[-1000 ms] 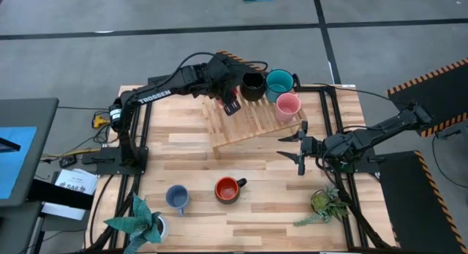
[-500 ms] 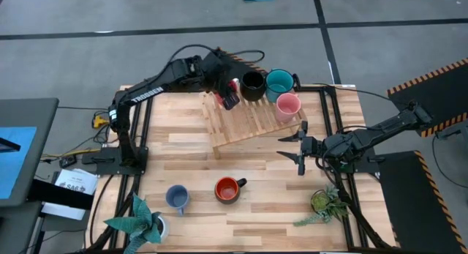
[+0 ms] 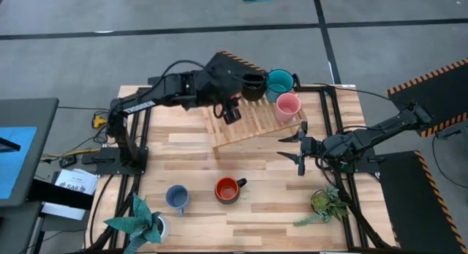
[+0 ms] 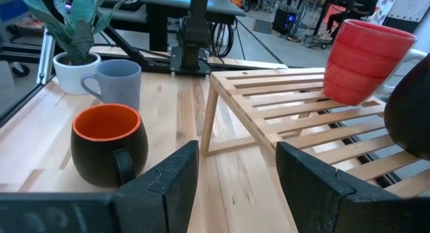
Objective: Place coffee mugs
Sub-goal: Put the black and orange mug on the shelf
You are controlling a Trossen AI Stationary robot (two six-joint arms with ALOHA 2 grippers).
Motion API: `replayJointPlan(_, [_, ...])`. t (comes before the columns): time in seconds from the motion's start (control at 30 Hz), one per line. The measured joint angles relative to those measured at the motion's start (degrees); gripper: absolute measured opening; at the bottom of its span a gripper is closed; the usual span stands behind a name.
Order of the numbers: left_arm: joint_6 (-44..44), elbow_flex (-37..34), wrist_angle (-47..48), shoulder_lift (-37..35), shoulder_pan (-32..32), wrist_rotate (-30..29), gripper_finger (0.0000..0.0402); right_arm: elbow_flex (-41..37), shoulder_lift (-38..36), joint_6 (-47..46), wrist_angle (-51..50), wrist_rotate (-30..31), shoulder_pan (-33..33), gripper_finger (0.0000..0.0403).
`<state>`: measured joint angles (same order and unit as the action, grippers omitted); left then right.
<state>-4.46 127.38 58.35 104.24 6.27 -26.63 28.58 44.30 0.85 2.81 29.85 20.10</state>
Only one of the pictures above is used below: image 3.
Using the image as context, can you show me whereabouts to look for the yellow cable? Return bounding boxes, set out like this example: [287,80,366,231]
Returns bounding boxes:
[39,148,102,160]

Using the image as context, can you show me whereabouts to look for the pink coffee mug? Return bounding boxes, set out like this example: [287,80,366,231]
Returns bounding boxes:
[274,92,302,124]

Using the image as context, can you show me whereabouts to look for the yellow power plug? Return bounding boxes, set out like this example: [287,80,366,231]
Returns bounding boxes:
[91,114,107,130]

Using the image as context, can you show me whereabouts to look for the white printed paper sheets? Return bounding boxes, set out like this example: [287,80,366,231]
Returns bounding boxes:
[40,168,99,221]

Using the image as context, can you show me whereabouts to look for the plain black coffee mug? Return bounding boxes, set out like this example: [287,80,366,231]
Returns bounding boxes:
[241,73,267,102]

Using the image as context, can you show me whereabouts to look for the black mug orange inside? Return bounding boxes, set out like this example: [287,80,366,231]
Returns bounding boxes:
[214,176,248,206]

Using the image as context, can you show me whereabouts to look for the black aluminium table frame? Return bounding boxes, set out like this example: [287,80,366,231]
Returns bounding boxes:
[86,84,394,252]

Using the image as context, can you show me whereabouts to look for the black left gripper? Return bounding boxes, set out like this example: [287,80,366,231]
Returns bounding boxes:
[203,61,265,105]

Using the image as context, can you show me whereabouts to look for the wooden slatted rack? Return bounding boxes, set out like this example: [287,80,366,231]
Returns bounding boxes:
[202,92,309,160]

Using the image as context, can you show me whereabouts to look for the grey side table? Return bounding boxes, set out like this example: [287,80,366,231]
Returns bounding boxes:
[0,97,60,208]

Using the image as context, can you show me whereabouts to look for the black floor tape line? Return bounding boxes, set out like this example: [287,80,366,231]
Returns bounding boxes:
[310,0,343,86]
[0,18,468,42]

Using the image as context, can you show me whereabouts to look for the black flat board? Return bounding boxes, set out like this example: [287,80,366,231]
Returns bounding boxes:
[27,179,95,211]

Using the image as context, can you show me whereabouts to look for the teal-leaf plant white pot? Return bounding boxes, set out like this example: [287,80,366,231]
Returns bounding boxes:
[103,193,171,254]

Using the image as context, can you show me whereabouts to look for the black power adapter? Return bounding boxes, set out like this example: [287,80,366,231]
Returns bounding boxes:
[58,154,78,169]

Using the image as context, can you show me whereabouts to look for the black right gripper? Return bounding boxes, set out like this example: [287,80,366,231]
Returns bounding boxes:
[276,121,325,176]

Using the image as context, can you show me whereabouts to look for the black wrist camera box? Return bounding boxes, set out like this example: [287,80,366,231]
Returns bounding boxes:
[222,106,243,125]

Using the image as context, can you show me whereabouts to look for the green succulent black pot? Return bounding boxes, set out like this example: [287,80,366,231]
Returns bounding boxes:
[292,185,350,228]

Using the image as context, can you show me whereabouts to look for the teal coffee mug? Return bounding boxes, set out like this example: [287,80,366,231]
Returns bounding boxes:
[265,68,301,103]

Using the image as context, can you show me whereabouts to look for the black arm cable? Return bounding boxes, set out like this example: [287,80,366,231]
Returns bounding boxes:
[148,59,206,97]

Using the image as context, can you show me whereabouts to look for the blue-grey coffee mug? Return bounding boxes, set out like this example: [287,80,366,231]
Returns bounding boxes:
[165,184,191,217]

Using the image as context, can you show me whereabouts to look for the black mat hazard-striped edge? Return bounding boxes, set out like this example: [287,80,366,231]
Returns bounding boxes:
[386,57,468,138]
[217,50,270,75]
[377,150,468,254]

